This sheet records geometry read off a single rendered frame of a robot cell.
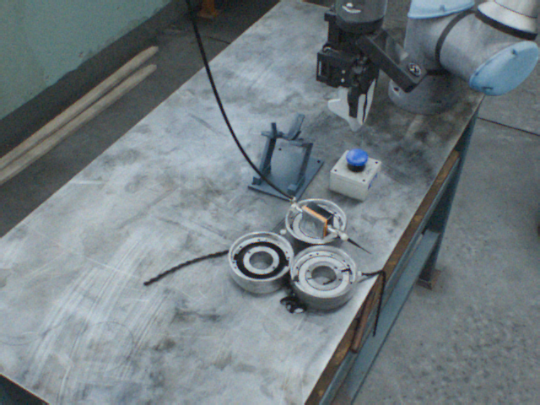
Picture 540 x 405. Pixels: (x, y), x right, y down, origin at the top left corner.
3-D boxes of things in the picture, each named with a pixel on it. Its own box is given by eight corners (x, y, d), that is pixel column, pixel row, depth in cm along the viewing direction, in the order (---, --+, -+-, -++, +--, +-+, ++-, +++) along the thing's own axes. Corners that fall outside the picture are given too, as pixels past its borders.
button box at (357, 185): (364, 202, 114) (366, 182, 110) (328, 189, 116) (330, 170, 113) (381, 176, 119) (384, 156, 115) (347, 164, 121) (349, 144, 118)
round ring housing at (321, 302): (297, 317, 96) (298, 302, 93) (284, 266, 104) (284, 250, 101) (364, 308, 97) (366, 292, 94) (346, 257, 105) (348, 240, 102)
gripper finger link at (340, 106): (331, 121, 110) (334, 76, 104) (361, 132, 108) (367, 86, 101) (322, 131, 108) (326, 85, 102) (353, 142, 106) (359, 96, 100)
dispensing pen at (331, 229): (374, 256, 101) (295, 207, 109) (377, 239, 98) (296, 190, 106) (366, 264, 100) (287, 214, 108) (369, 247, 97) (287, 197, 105)
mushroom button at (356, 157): (360, 185, 114) (363, 164, 110) (340, 177, 115) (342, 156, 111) (369, 171, 116) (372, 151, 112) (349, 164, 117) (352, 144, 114)
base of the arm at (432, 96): (403, 67, 145) (410, 29, 138) (468, 86, 139) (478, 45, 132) (377, 102, 136) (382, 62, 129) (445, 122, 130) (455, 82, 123)
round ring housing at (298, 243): (338, 211, 112) (340, 195, 109) (352, 256, 105) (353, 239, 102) (281, 218, 111) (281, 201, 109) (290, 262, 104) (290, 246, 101)
